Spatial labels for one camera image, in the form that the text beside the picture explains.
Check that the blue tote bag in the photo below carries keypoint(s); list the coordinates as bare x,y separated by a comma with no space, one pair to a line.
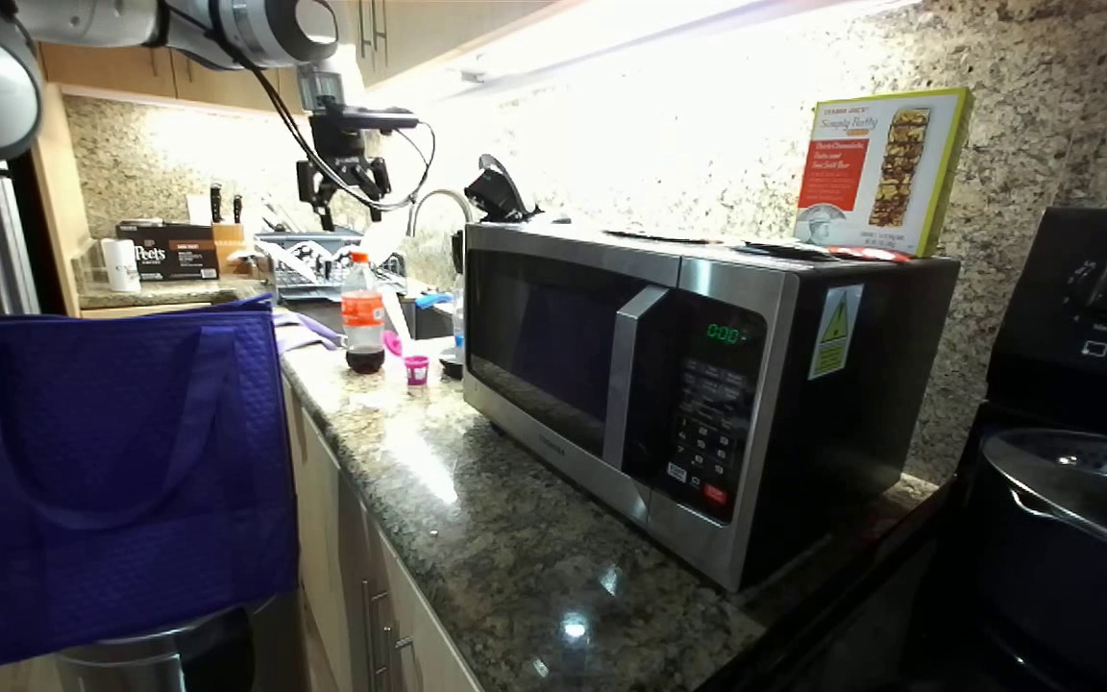
144,473

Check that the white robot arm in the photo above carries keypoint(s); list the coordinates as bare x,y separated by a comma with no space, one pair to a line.
291,48

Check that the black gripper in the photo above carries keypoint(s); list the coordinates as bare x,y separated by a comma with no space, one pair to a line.
342,164

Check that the stainless steel microwave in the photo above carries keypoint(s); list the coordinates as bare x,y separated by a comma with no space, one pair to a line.
732,406

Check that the steel trash can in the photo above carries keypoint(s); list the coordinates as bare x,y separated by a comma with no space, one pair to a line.
210,653

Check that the Coca Cola bottle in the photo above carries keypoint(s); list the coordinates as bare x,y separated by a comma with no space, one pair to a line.
364,315

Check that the black pot with lid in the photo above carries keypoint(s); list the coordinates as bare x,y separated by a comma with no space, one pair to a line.
1046,548

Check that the black stove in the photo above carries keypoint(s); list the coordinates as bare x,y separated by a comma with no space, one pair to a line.
1046,369

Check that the small pink cup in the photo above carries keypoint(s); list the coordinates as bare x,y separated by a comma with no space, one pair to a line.
418,369

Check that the recipe box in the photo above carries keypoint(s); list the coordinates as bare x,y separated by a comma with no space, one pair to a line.
878,169

